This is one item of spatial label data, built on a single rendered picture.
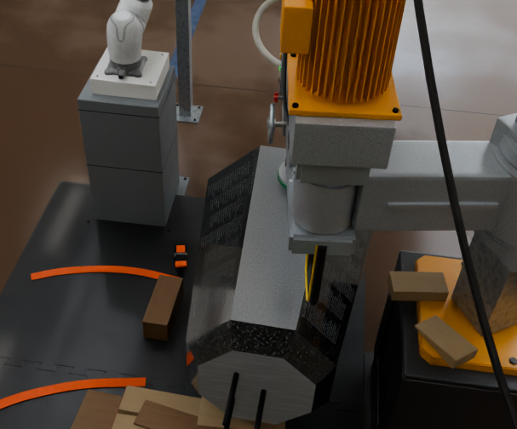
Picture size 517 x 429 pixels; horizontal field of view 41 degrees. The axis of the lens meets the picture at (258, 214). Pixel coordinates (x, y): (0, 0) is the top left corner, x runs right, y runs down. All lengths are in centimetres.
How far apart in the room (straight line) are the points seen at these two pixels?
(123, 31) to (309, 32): 180
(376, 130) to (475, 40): 437
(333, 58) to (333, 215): 51
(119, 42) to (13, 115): 166
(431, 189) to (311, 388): 85
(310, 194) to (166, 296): 152
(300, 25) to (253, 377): 128
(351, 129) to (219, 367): 107
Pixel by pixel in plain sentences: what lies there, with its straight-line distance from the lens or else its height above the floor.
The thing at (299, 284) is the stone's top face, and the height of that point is 82.
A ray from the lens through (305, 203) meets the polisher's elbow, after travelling 199.
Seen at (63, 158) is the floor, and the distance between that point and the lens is 441.
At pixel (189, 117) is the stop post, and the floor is 1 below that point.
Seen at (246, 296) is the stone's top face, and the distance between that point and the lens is 242.
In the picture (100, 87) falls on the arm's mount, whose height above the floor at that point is 84.
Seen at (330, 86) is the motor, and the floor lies 176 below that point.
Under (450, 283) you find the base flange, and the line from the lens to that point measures 267.
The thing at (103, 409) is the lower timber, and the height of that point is 15.
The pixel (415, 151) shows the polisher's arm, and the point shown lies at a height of 147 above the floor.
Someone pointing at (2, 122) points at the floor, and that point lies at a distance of 481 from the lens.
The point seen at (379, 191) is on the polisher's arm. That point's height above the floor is 142.
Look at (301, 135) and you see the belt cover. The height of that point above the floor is 166.
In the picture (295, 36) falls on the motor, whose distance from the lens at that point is 166.
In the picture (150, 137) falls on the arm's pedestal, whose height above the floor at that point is 62.
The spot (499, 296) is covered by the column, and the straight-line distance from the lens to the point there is 238.
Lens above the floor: 266
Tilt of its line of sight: 42 degrees down
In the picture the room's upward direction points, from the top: 4 degrees clockwise
